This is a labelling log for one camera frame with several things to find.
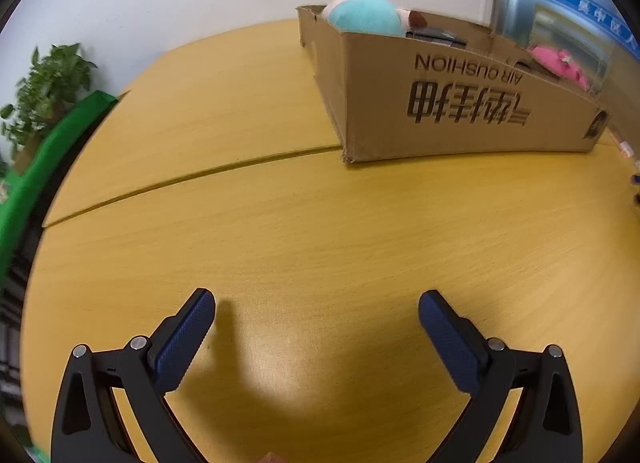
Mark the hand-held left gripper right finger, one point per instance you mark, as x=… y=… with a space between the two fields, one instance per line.
x=450 y=343

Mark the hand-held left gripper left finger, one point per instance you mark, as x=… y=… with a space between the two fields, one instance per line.
x=180 y=343

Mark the brown cardboard box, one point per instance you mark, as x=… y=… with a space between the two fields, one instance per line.
x=380 y=93

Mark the pink plush toy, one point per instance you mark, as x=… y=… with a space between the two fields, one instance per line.
x=557 y=63

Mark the wooden desktop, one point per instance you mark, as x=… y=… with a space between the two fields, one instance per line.
x=310 y=243

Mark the green tablecloth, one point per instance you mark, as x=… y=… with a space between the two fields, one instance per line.
x=55 y=143

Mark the small white pink object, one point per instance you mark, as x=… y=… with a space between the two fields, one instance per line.
x=625 y=147

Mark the large potted green plant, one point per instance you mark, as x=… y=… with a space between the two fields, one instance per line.
x=47 y=78

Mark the black device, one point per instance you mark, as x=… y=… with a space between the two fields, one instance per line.
x=435 y=36

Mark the teal plush toy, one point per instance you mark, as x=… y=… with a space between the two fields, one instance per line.
x=365 y=15

